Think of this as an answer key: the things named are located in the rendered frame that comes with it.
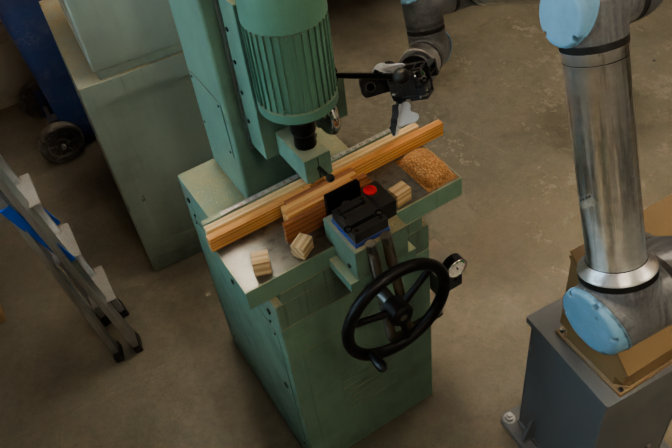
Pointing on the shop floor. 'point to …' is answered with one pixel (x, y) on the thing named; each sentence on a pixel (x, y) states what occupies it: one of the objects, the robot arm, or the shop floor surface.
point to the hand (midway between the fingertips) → (380, 104)
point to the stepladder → (51, 236)
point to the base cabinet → (328, 362)
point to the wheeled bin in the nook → (40, 54)
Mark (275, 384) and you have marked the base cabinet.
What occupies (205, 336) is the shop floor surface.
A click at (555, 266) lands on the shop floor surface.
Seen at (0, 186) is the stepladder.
